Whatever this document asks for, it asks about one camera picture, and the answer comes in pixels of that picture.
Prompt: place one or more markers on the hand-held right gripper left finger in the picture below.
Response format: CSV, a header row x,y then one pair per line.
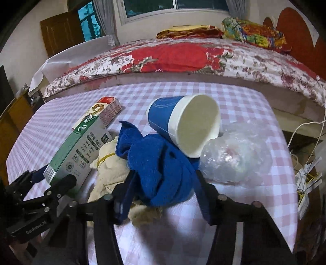
x,y
119,211

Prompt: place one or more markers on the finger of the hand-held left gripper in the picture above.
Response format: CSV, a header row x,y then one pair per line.
x,y
38,174
63,184

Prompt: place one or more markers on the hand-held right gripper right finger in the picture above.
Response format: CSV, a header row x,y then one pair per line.
x,y
207,214

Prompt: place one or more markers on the green milk carton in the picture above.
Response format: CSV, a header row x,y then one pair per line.
x,y
81,150

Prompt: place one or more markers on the pale yellow cloth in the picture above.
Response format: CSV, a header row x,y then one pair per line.
x,y
112,170

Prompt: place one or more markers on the blue towel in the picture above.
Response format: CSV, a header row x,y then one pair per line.
x,y
158,165

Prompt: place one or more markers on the clear plastic bag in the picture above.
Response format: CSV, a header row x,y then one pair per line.
x,y
234,155

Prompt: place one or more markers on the blue paper cup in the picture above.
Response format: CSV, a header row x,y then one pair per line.
x,y
163,114

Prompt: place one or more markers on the checkered tablecloth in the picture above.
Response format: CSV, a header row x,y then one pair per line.
x,y
242,203

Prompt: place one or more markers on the brown wooden cabinet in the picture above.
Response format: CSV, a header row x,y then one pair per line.
x,y
15,119

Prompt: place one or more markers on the brown wooden door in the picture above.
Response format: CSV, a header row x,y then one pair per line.
x,y
61,33

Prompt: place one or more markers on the narrow window beside door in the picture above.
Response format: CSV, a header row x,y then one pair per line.
x,y
87,20

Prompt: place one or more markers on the grey curtain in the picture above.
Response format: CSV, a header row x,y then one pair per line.
x,y
105,20
235,6

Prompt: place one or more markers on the folded yellow red blanket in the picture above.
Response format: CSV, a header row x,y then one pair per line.
x,y
191,31

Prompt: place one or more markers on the colourful patterned pillow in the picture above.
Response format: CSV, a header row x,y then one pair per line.
x,y
254,33

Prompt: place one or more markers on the large sliding window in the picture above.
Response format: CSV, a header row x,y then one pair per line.
x,y
152,6

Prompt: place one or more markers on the bed frame with red headboard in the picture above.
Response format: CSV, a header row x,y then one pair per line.
x,y
295,30

